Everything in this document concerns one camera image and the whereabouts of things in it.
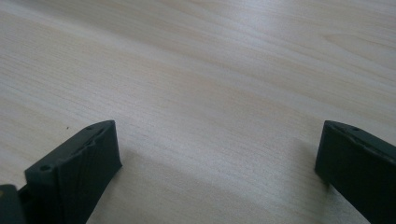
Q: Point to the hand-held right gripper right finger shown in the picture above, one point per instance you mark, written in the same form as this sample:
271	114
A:
361	168

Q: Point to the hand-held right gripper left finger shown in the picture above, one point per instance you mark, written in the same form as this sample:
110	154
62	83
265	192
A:
77	174

